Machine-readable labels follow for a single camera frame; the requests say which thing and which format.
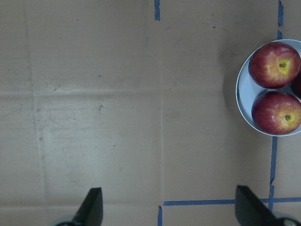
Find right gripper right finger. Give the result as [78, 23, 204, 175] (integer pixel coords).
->
[235, 185, 301, 226]

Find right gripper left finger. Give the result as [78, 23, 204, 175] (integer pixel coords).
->
[56, 187, 103, 226]

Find red apple on plate front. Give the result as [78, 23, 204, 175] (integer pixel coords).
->
[251, 91, 301, 135]

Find red apple on plate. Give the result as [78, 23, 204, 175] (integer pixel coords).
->
[248, 42, 301, 89]
[251, 91, 301, 135]
[291, 74, 301, 98]

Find light blue plate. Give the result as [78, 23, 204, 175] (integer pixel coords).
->
[235, 53, 296, 136]

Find red apple on plate right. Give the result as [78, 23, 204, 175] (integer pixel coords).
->
[291, 74, 301, 98]

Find red apple on plate left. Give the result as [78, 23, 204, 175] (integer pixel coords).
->
[248, 42, 301, 89]

